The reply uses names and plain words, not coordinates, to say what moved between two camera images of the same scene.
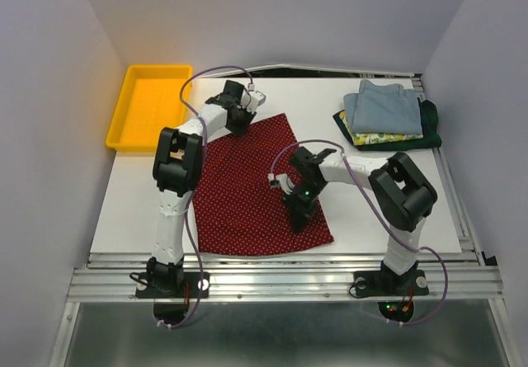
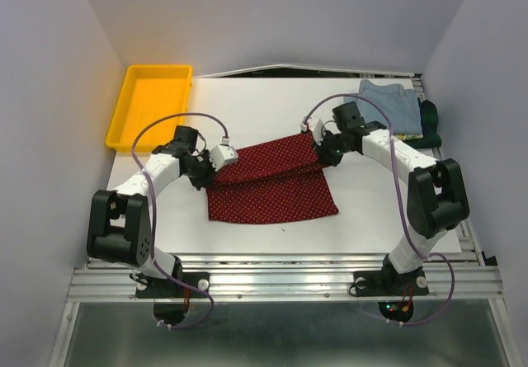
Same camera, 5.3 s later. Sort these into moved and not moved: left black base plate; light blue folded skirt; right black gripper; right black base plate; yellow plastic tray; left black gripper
Moved: left black gripper; right black gripper
Not moved: left black base plate; right black base plate; yellow plastic tray; light blue folded skirt
